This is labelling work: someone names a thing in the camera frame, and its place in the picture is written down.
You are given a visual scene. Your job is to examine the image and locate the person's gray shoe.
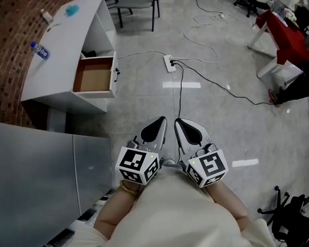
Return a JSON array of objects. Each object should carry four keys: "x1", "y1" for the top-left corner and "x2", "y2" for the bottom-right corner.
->
[{"x1": 162, "y1": 158, "x2": 181, "y2": 170}]

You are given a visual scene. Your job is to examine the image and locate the red cloth table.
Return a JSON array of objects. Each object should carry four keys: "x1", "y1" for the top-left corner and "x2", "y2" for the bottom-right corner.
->
[{"x1": 246, "y1": 8, "x2": 309, "y2": 81}]

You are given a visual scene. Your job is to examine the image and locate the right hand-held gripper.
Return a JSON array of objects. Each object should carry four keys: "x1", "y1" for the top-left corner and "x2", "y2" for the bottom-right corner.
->
[{"x1": 172, "y1": 118, "x2": 231, "y2": 189}]

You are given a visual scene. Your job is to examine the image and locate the small white bottle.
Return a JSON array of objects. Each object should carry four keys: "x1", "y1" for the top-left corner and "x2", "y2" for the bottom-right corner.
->
[{"x1": 40, "y1": 9, "x2": 54, "y2": 24}]

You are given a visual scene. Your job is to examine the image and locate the black office chair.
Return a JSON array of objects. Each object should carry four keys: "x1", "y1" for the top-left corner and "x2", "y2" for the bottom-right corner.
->
[{"x1": 255, "y1": 184, "x2": 309, "y2": 247}]

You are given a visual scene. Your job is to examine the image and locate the long white extension cable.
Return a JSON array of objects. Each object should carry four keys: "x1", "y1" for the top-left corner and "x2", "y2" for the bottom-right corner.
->
[{"x1": 182, "y1": 0, "x2": 230, "y2": 65}]

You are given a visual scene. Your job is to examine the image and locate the white power cable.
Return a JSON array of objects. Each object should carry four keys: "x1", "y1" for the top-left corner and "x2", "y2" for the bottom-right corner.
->
[{"x1": 117, "y1": 49, "x2": 167, "y2": 61}]

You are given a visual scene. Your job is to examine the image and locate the white power strip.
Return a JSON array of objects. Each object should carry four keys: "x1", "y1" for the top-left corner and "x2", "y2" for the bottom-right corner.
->
[{"x1": 162, "y1": 54, "x2": 178, "y2": 74}]

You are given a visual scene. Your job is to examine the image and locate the gold bracelet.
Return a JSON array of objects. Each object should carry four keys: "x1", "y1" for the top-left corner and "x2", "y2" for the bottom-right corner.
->
[{"x1": 118, "y1": 179, "x2": 140, "y2": 196}]

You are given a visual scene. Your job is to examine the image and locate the gray folding chair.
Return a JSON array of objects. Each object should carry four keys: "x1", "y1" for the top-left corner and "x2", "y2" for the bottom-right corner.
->
[{"x1": 103, "y1": 0, "x2": 162, "y2": 33}]

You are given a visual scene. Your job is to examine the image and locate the gray metal cabinet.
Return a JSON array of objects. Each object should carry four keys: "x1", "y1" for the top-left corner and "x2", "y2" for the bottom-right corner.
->
[{"x1": 0, "y1": 121, "x2": 119, "y2": 247}]

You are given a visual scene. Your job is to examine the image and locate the white desk drawer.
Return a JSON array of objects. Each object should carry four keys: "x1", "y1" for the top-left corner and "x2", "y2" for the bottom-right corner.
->
[{"x1": 72, "y1": 49, "x2": 119, "y2": 100}]

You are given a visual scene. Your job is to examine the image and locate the white desk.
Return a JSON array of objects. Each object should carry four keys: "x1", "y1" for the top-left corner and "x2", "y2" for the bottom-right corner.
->
[{"x1": 19, "y1": 0, "x2": 122, "y2": 117}]

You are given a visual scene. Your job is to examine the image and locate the person's right forearm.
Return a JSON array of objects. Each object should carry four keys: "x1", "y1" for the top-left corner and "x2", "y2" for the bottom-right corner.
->
[{"x1": 203, "y1": 183, "x2": 251, "y2": 234}]

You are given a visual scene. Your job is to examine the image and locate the long black cable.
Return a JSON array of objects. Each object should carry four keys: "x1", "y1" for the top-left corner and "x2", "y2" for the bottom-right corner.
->
[{"x1": 168, "y1": 58, "x2": 282, "y2": 107}]

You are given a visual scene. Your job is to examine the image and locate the person's left forearm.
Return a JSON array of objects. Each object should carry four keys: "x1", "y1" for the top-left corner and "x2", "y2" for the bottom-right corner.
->
[{"x1": 93, "y1": 178, "x2": 143, "y2": 241}]

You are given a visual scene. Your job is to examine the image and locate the short black cable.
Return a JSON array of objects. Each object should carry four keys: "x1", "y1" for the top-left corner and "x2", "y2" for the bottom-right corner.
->
[{"x1": 170, "y1": 61, "x2": 186, "y2": 120}]

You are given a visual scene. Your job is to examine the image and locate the clear plastic water bottle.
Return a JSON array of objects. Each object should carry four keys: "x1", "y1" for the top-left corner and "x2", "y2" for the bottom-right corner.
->
[{"x1": 29, "y1": 41, "x2": 52, "y2": 61}]

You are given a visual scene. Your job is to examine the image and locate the blue crumpled cloth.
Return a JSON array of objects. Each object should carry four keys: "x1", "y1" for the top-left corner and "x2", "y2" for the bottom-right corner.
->
[{"x1": 64, "y1": 4, "x2": 81, "y2": 18}]

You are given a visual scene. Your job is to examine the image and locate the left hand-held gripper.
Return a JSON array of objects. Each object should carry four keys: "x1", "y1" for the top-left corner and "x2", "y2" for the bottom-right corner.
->
[{"x1": 115, "y1": 114, "x2": 169, "y2": 186}]

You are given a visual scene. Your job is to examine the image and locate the person's cream top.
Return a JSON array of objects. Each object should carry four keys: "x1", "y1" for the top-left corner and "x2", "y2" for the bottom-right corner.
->
[{"x1": 72, "y1": 163, "x2": 284, "y2": 247}]

